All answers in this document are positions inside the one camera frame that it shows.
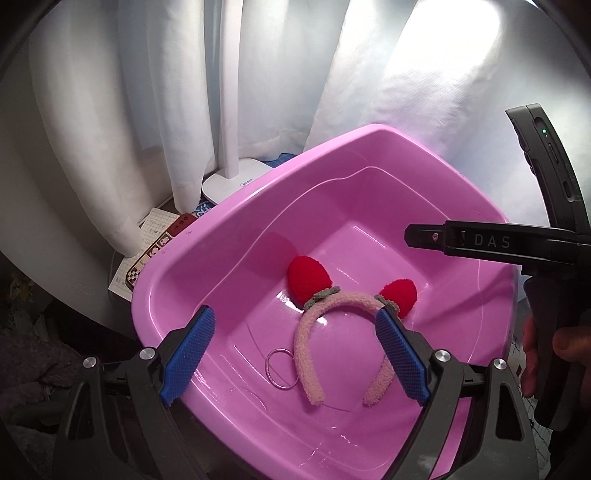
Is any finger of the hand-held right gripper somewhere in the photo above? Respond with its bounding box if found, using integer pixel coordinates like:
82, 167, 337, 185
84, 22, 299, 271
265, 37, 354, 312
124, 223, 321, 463
404, 220, 578, 268

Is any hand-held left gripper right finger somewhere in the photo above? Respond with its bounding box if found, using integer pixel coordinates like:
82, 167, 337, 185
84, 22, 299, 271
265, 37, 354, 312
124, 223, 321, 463
375, 308, 539, 480

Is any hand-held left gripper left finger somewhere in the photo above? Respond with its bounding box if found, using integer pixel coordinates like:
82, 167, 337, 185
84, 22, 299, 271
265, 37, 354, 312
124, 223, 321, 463
53, 305, 216, 480

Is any pink headband with red ears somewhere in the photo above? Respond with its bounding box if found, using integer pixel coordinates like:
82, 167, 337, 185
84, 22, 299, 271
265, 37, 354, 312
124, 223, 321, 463
286, 254, 416, 409

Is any pink plastic basin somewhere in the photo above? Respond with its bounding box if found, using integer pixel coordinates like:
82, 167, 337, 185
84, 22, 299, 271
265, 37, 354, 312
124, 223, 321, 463
130, 124, 518, 480

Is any person's right hand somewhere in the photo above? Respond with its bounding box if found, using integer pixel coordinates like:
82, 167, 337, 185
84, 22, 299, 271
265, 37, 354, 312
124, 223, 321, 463
521, 318, 591, 400

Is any patterned paper booklet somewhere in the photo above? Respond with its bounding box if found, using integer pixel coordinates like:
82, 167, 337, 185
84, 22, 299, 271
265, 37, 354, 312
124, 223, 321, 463
126, 231, 175, 292

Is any grid paper notebook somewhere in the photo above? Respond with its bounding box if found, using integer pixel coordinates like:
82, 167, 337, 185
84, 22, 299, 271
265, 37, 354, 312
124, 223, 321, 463
137, 208, 182, 258

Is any checked white tablecloth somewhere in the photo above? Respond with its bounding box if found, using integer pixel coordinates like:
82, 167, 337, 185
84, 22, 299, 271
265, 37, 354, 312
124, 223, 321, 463
510, 323, 556, 480

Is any white desk lamp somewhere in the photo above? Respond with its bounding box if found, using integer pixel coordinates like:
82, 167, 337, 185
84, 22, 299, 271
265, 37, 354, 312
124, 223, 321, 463
202, 0, 273, 204

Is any blue cloth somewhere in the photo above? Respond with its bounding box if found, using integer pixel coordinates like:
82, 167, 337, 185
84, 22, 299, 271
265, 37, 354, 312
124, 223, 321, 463
265, 151, 297, 169

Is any white curtain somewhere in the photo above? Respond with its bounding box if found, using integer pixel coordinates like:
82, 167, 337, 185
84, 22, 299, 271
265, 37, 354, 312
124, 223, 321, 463
28, 0, 573, 257

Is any thin metal bracelet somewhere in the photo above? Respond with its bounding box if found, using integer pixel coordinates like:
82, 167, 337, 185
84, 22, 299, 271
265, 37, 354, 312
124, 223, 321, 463
265, 348, 299, 391

